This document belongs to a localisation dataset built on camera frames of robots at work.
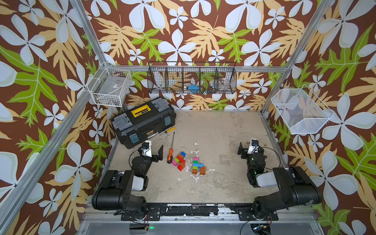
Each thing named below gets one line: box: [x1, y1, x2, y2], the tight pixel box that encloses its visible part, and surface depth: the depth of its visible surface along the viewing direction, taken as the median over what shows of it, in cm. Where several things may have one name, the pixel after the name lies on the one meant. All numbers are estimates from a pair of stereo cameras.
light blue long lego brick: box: [192, 163, 204, 167], surface depth 91 cm
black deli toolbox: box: [111, 97, 177, 150], surface depth 95 cm
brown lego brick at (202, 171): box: [200, 166, 206, 176], surface depth 89 cm
